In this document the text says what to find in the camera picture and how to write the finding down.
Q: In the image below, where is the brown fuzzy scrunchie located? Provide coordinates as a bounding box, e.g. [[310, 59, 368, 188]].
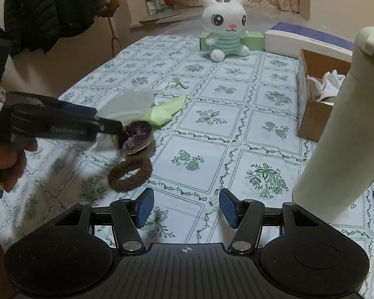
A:
[[108, 156, 153, 192]]

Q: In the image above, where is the green floral tablecloth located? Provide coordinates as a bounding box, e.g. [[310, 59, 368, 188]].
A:
[[0, 34, 374, 299]]

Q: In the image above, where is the cream thermos bottle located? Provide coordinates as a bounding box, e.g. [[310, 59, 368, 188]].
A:
[[292, 26, 374, 223]]

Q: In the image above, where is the person's left hand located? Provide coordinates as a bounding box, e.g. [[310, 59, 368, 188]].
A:
[[0, 138, 38, 192]]

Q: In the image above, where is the light green cloth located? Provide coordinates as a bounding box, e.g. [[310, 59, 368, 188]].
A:
[[143, 95, 186, 126]]

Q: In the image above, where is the white bunny plush toy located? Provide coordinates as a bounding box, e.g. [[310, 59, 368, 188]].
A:
[[198, 0, 249, 62]]

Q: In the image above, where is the light green small box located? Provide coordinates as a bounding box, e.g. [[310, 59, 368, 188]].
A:
[[199, 31, 265, 51]]

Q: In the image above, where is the brown cardboard box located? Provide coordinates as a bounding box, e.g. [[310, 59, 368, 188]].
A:
[[297, 49, 351, 142]]

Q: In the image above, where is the black puffer jacket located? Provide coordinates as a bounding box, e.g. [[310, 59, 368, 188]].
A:
[[0, 0, 98, 58]]

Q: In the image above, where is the purple velvet scrunchie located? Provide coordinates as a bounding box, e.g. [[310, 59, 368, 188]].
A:
[[116, 121, 153, 158]]

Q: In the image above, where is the white blue flat box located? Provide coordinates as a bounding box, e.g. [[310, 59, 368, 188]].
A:
[[264, 22, 354, 62]]

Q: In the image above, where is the metal coat rack stand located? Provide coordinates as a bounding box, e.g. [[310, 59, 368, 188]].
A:
[[106, 2, 124, 57]]

